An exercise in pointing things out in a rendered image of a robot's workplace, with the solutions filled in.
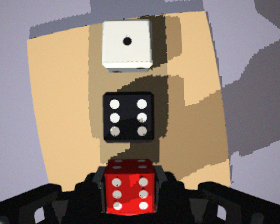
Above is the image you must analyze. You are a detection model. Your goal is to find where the red die with white pips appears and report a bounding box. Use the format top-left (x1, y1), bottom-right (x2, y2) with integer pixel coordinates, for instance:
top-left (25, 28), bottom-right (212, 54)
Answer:
top-left (104, 159), bottom-right (155, 215)

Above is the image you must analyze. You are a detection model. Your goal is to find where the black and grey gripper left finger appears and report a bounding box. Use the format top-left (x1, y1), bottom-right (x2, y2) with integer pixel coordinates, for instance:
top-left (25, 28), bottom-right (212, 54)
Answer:
top-left (0, 166), bottom-right (107, 224)

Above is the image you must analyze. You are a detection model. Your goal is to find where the tan flat mat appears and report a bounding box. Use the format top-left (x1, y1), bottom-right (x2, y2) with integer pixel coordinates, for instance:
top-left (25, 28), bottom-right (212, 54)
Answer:
top-left (27, 11), bottom-right (230, 192)

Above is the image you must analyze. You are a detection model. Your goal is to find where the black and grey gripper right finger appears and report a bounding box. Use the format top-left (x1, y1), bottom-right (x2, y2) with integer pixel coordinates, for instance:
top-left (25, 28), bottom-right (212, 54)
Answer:
top-left (153, 165), bottom-right (280, 224)

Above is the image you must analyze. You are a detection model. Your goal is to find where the black die with white pips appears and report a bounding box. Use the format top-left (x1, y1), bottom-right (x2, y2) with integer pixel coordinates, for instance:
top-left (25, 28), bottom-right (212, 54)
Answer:
top-left (103, 92), bottom-right (154, 143)

